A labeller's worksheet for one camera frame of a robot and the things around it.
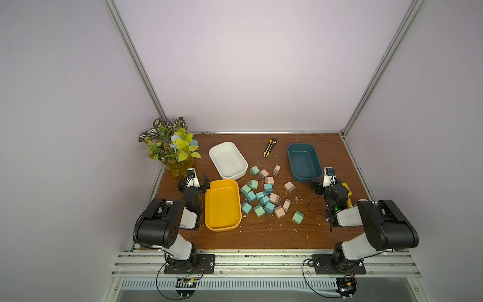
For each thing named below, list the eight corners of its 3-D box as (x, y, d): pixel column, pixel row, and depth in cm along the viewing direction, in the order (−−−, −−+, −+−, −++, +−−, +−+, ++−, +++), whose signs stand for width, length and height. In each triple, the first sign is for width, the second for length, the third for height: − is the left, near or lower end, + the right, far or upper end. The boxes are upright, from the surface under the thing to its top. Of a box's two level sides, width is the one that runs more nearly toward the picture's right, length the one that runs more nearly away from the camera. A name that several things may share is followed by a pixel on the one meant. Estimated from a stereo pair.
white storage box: (226, 186, 97) (225, 181, 93) (207, 155, 111) (206, 149, 107) (251, 173, 102) (251, 167, 98) (231, 144, 116) (230, 139, 112)
